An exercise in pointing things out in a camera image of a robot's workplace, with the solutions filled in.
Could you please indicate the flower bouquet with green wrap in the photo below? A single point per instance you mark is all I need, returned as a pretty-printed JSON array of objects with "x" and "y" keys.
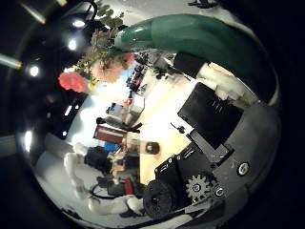
[{"x": 178, "y": 41}]

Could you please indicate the clear plastic cup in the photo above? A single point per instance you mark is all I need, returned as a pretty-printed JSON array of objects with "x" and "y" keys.
[{"x": 144, "y": 147}]

